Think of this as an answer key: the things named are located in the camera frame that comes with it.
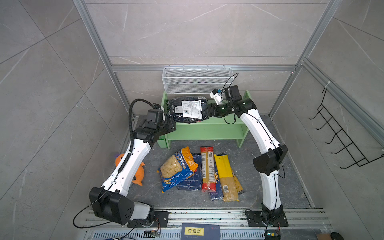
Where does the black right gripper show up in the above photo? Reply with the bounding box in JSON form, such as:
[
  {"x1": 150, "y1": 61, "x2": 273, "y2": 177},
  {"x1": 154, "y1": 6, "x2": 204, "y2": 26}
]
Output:
[{"x1": 201, "y1": 103, "x2": 233, "y2": 118}]

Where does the black pasta bag white label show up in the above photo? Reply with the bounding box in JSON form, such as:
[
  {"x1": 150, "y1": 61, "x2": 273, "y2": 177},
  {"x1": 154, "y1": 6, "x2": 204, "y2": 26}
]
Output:
[{"x1": 167, "y1": 96, "x2": 209, "y2": 124}]

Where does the blue orange shell pasta bag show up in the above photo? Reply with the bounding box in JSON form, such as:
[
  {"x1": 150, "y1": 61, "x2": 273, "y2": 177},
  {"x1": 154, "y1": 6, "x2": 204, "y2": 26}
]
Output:
[{"x1": 158, "y1": 147, "x2": 199, "y2": 193}]

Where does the yellow spaghetti packet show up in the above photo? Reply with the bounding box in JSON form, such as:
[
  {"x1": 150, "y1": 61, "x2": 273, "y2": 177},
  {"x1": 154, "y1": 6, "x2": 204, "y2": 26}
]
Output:
[{"x1": 214, "y1": 155, "x2": 239, "y2": 202}]

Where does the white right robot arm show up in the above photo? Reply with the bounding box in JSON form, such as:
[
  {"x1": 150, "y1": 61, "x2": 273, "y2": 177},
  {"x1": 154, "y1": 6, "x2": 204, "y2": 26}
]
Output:
[{"x1": 203, "y1": 86, "x2": 288, "y2": 227}]

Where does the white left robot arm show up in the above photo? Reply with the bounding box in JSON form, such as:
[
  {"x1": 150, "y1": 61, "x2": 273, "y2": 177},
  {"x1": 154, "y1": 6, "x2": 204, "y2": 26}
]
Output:
[{"x1": 89, "y1": 109, "x2": 176, "y2": 226}]

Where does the green wooden shelf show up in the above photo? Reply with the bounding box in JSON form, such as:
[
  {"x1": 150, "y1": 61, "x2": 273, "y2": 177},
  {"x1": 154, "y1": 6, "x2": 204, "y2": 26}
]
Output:
[{"x1": 156, "y1": 89, "x2": 253, "y2": 150}]

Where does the blue Barilla pasta box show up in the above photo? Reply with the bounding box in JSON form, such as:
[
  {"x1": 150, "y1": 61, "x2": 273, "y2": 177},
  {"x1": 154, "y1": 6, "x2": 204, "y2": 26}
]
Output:
[{"x1": 177, "y1": 154, "x2": 203, "y2": 191}]

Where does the orange shark plush toy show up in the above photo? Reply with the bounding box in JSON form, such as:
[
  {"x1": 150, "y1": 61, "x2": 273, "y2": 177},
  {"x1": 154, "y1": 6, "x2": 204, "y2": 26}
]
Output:
[{"x1": 115, "y1": 154, "x2": 145, "y2": 186}]

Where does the red spaghetti packet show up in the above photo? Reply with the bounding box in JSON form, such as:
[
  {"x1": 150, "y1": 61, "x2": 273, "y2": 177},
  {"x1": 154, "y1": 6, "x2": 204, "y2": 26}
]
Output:
[{"x1": 200, "y1": 147, "x2": 217, "y2": 193}]

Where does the Ankara spaghetti packet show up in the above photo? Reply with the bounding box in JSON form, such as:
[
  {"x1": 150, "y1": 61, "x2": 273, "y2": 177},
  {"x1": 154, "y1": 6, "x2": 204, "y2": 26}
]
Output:
[{"x1": 233, "y1": 174, "x2": 245, "y2": 195}]

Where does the blue spaghetti packet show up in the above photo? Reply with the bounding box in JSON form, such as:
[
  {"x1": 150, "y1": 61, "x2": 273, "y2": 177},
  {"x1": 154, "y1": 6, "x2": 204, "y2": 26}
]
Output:
[{"x1": 209, "y1": 160, "x2": 224, "y2": 202}]

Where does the blue book yellow label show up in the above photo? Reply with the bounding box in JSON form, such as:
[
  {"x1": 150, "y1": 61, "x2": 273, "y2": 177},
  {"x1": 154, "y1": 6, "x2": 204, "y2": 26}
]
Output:
[{"x1": 181, "y1": 223, "x2": 221, "y2": 240}]

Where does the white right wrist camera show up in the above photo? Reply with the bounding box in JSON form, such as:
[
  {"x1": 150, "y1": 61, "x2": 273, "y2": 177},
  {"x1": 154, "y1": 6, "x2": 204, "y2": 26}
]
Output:
[{"x1": 210, "y1": 89, "x2": 224, "y2": 105}]

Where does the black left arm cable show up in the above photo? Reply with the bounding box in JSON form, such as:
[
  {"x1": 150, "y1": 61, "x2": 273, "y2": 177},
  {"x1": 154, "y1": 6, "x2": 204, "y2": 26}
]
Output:
[{"x1": 128, "y1": 98, "x2": 160, "y2": 154}]

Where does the white wire mesh basket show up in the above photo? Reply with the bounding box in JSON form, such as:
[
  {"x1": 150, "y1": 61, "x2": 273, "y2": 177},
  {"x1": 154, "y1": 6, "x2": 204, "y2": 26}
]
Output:
[{"x1": 162, "y1": 67, "x2": 234, "y2": 95}]

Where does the black wire hook rack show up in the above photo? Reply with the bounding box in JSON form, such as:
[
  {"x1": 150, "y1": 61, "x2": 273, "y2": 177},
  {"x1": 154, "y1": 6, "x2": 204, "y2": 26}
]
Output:
[{"x1": 308, "y1": 88, "x2": 384, "y2": 170}]

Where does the metal base rail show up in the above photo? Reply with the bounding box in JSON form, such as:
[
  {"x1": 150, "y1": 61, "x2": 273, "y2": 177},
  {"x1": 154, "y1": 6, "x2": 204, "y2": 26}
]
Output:
[{"x1": 79, "y1": 209, "x2": 333, "y2": 240}]

